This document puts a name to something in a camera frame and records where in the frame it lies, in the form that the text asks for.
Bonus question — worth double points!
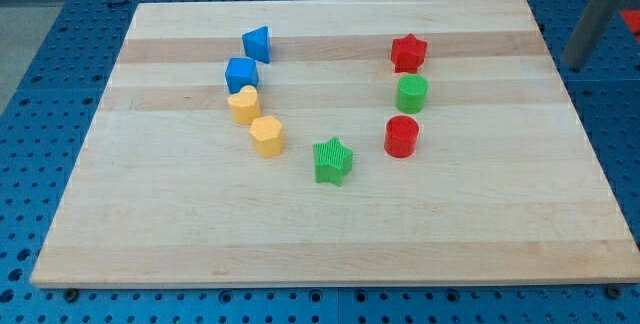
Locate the grey robot arm rod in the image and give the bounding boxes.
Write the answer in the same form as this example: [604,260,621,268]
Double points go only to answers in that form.
[561,0,627,72]

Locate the green star block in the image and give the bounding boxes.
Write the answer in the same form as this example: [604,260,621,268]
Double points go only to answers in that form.
[313,137,353,186]

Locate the yellow hexagon block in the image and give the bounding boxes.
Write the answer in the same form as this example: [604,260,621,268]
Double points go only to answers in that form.
[249,116,286,158]

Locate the red cylinder block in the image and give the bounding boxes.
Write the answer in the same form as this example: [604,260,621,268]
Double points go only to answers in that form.
[384,115,419,158]

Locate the yellow heart block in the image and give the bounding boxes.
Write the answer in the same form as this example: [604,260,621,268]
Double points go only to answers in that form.
[227,85,262,125]

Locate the wooden board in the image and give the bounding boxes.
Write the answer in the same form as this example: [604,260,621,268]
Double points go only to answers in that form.
[31,0,639,289]

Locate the green cylinder block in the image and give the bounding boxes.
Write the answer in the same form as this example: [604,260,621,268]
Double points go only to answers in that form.
[395,74,429,114]

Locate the blue cube block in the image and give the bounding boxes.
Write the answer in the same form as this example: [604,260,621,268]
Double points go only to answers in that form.
[225,57,259,94]

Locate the blue triangle block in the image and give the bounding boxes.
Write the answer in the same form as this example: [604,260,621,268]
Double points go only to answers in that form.
[242,26,271,64]

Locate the red star block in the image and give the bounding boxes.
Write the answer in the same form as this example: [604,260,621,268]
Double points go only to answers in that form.
[390,34,428,74]

